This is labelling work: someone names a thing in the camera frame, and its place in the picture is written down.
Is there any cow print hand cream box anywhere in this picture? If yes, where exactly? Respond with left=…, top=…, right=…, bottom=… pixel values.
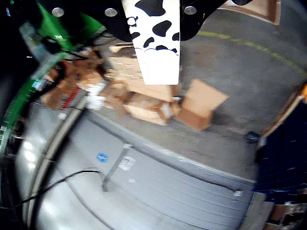
left=121, top=0, right=180, bottom=86

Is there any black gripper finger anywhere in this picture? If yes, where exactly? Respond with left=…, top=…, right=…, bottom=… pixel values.
left=35, top=0, right=134, bottom=41
left=178, top=0, right=252, bottom=41

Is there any black floor cable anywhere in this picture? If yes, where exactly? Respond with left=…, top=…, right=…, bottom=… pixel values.
left=0, top=169, right=106, bottom=209

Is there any printed cardboard shipping box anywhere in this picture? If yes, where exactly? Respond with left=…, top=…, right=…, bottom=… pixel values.
left=109, top=56, right=179, bottom=103
left=123, top=94, right=175, bottom=126

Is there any crumpled white paper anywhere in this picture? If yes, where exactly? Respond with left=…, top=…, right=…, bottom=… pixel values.
left=86, top=82, right=107, bottom=110

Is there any green metal shelf riser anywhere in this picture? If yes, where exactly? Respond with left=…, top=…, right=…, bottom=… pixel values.
left=0, top=2, right=106, bottom=135

